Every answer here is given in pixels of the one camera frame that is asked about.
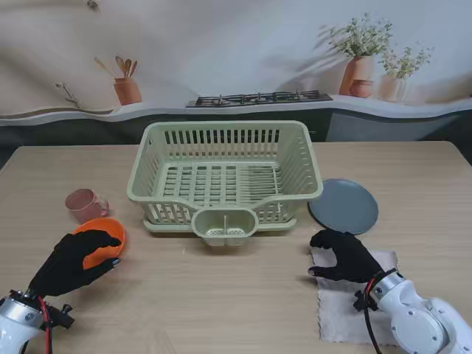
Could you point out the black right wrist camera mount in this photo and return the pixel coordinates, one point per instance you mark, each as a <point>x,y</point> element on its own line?
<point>363,300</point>

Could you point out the printed kitchen backdrop banner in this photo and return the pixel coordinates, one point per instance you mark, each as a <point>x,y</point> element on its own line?
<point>221,55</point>

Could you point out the pale pink wiping cloth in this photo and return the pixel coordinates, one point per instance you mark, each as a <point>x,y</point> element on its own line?
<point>339,313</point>

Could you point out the green plastic dish rack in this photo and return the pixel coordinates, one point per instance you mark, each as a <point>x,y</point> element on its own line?
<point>221,125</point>

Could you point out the grey round plate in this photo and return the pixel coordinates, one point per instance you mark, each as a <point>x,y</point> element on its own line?
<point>343,206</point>

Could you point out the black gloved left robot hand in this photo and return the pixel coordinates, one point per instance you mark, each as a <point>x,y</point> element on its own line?
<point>62,265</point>

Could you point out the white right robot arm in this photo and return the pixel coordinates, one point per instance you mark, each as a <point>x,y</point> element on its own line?
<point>416,321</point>

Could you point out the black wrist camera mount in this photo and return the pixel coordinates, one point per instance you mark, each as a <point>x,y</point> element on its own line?
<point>59,319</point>
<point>363,300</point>

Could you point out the green cutlery holder cup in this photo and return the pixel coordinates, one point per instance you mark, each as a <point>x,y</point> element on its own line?
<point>221,239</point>

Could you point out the orange plastic bowl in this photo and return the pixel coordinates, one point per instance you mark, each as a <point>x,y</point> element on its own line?
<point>110,226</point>

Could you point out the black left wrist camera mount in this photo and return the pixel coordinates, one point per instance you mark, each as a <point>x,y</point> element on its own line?
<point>59,319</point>

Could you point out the pink plastic mug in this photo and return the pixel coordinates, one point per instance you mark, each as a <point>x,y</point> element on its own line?
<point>85,208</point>

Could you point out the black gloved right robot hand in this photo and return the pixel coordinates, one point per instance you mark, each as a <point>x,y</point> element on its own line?
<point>354,262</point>

